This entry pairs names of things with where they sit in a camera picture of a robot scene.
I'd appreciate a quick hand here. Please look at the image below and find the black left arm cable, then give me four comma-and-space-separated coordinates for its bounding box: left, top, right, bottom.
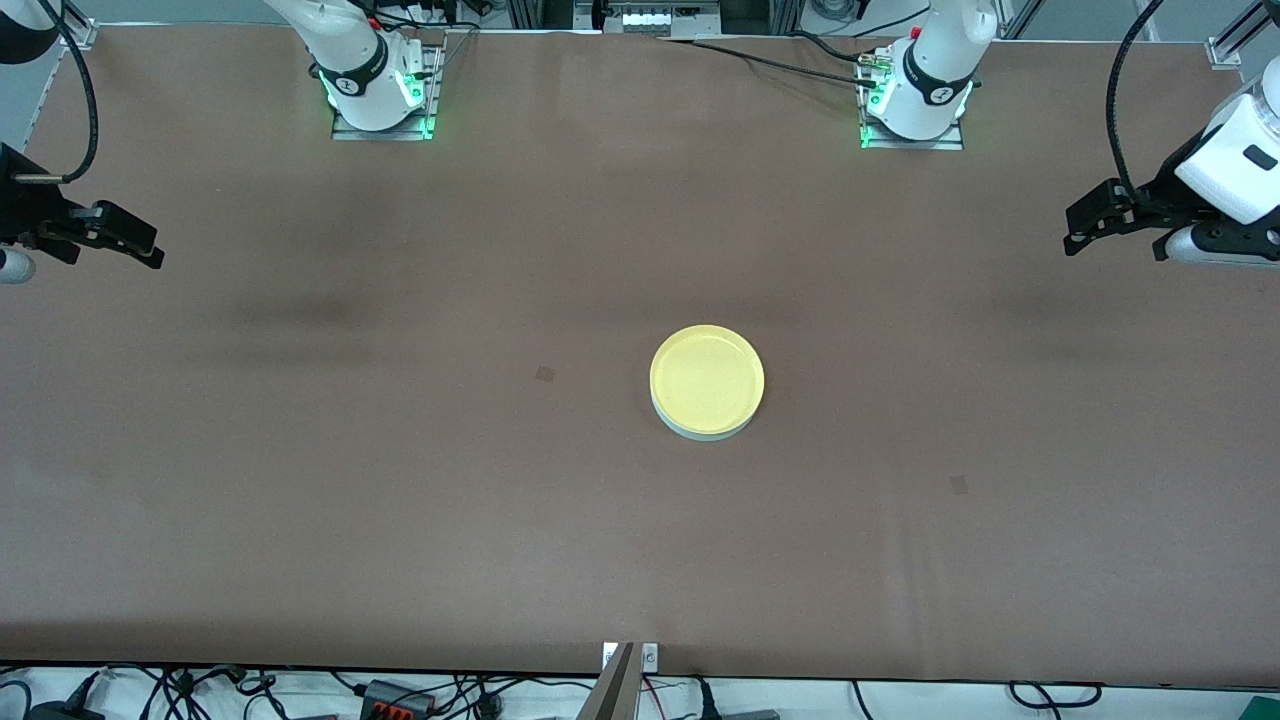
1104, 0, 1167, 201

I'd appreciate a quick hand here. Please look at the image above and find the short black table cable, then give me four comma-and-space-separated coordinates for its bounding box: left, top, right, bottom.
788, 30, 865, 63

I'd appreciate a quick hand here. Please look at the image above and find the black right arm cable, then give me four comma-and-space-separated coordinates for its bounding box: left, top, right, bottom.
12, 0, 101, 186

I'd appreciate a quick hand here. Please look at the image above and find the yellow round plate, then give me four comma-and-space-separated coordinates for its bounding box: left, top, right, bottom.
649, 324, 766, 437

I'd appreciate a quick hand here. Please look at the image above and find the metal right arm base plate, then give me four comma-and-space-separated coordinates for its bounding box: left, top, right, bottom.
330, 40, 446, 142

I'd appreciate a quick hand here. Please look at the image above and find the black looped cable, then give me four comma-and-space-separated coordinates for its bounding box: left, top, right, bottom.
1008, 681, 1104, 712

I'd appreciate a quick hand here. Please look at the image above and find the long black table cable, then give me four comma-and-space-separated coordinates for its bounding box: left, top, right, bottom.
660, 36, 881, 87

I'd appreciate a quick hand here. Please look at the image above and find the black tangled cable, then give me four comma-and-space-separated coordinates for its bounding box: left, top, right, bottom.
105, 664, 286, 720

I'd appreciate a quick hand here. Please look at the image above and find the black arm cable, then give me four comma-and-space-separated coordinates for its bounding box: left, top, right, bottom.
1104, 0, 1167, 201
12, 0, 101, 186

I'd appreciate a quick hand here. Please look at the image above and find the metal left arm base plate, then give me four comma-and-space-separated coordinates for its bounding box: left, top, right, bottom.
857, 50, 967, 152

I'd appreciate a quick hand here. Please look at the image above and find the black orange power strip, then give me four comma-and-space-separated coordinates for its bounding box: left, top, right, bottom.
360, 679, 437, 720

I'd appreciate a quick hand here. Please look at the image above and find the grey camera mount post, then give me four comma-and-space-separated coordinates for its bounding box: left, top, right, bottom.
578, 642, 641, 720

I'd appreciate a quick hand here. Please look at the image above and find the pale green round plate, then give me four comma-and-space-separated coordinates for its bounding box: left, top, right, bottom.
651, 390, 765, 443

